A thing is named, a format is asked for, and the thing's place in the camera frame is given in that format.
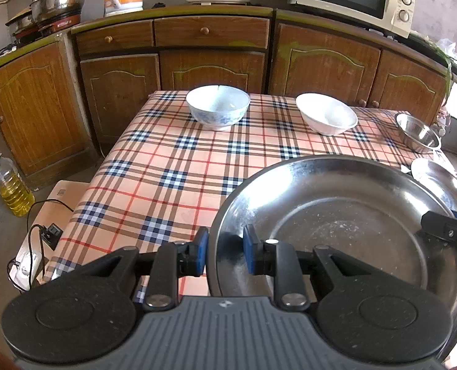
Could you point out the clear plastic bag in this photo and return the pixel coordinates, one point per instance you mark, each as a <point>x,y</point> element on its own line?
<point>448,48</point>

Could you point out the large steel basin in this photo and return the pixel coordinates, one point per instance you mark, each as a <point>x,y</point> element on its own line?
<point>347,246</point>

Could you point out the plain white bowl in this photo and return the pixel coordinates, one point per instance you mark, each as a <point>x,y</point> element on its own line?
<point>328,115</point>

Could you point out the steel bowl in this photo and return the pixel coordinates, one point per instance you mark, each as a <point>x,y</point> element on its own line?
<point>417,131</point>

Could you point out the white floor power strip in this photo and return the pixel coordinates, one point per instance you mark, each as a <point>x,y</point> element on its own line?
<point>28,269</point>

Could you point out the cooking oil bottle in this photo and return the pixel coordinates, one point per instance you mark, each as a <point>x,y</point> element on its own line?
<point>12,189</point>

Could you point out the medium steel plate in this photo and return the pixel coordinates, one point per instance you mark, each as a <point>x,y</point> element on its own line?
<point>440,177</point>

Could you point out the black power adapter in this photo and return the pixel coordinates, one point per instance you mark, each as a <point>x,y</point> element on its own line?
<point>52,236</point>

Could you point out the blue patterned white bowl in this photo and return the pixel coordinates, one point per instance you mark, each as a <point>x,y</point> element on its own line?
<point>216,104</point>

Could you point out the wooden stool with power strip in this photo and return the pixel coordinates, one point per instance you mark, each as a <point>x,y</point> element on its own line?
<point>64,196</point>

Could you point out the green onion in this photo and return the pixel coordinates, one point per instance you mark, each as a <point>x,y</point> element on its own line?
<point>448,77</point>

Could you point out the red induction cooker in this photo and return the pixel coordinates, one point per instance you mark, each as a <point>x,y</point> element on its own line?
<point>59,27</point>

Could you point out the wooden cabinet with drawers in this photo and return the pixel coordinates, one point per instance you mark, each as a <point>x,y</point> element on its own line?
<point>213,34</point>

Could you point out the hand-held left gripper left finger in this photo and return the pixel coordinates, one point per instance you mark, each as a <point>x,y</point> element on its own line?
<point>202,250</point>

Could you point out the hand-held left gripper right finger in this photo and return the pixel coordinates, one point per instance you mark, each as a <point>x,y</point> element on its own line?
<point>249,250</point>

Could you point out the wooden double-door cabinet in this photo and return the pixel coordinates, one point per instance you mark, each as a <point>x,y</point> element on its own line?
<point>328,65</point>

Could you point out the pink cloth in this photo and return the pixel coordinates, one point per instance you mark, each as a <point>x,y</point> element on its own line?
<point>443,119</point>

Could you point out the plaid tablecloth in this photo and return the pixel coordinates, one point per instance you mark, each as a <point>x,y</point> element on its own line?
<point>155,169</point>

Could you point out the wooden single-door cabinet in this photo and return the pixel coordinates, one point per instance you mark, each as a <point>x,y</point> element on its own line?
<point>32,115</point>

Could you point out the steel cooking pot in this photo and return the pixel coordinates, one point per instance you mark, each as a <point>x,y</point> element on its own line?
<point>59,4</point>

